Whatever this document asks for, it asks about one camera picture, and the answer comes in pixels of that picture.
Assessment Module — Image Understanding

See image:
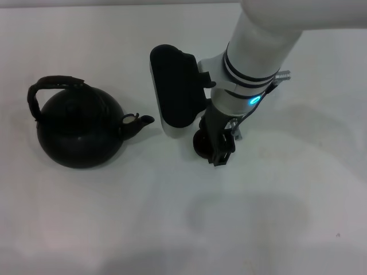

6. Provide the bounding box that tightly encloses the small dark brown teacup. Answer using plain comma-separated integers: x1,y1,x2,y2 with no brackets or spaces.
193,128,215,162

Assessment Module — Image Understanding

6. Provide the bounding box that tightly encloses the black round teapot with handle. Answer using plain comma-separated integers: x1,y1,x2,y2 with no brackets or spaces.
27,74,155,169

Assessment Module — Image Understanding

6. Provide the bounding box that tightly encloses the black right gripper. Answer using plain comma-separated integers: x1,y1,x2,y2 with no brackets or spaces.
200,104,239,168

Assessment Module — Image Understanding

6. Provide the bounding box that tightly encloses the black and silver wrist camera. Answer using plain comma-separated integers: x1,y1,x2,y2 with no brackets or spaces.
149,44,217,140

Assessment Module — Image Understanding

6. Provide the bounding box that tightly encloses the small silver cable bracket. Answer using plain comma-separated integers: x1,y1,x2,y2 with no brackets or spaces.
226,118,243,142

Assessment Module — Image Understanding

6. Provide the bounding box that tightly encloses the silver threaded cable connector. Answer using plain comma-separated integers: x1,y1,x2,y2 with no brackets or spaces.
274,69,292,84

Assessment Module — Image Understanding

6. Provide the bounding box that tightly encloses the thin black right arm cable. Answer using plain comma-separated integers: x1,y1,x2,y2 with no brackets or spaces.
229,81,276,133

